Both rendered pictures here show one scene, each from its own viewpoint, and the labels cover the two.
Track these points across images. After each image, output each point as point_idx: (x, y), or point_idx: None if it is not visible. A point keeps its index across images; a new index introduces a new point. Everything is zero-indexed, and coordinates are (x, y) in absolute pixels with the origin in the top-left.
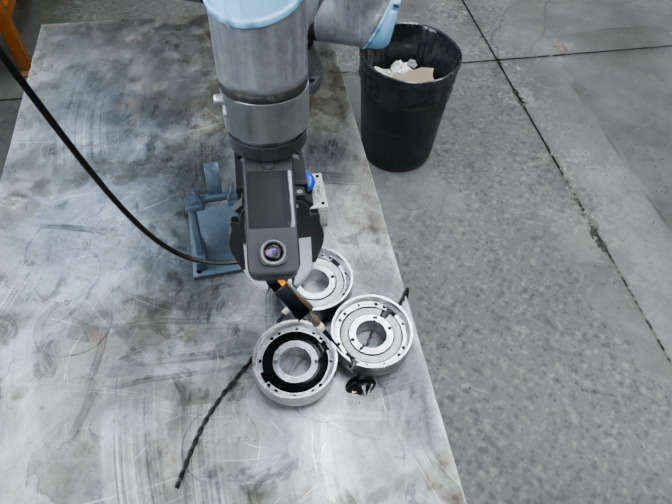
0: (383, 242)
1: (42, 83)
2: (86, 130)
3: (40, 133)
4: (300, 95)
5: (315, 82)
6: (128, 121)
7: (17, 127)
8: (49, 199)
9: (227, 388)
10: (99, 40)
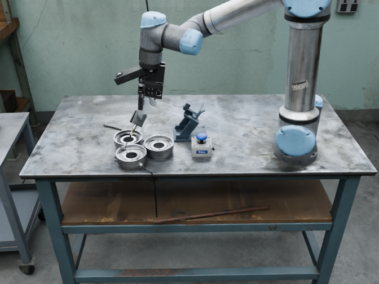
0: (179, 171)
1: (280, 97)
2: (251, 106)
3: (250, 98)
4: (142, 51)
5: (285, 156)
6: (258, 114)
7: (253, 94)
8: (215, 102)
9: None
10: None
